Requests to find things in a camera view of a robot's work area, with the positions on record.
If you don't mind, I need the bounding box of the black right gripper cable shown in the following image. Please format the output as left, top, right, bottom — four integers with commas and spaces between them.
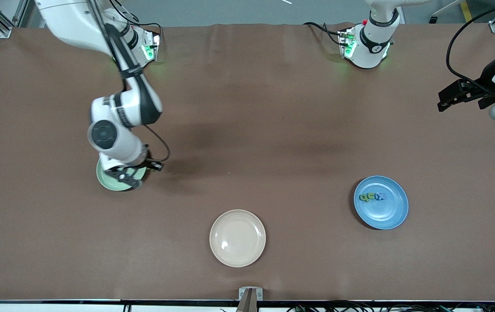
87, 0, 171, 163

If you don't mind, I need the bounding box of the beige plate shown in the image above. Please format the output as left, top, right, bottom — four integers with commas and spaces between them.
209, 209, 267, 268

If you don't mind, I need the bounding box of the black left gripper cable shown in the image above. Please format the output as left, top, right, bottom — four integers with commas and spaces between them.
446, 0, 495, 91

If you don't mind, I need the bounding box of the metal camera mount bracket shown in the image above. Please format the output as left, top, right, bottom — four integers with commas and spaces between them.
238, 287, 264, 312

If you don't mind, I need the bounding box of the brown table mat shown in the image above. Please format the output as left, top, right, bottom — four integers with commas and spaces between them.
0, 23, 495, 302

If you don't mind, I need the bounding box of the black right arm base cable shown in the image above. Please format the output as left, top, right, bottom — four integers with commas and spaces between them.
113, 13, 163, 44

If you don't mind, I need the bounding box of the blue plate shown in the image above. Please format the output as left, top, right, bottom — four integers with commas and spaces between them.
353, 175, 409, 230

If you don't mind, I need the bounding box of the black arm base cable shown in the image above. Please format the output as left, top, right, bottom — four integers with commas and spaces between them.
303, 22, 345, 46
113, 13, 163, 44

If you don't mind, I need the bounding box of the green plate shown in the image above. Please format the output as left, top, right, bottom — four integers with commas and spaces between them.
96, 158, 148, 192

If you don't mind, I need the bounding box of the black left arm base cable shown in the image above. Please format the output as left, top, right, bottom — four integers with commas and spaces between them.
303, 22, 345, 46

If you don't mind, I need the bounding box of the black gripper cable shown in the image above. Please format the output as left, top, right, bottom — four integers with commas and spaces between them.
446, 0, 495, 91
87, 0, 171, 163

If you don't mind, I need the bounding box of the chair leg with caster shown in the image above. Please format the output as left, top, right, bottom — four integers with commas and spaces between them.
430, 0, 462, 24

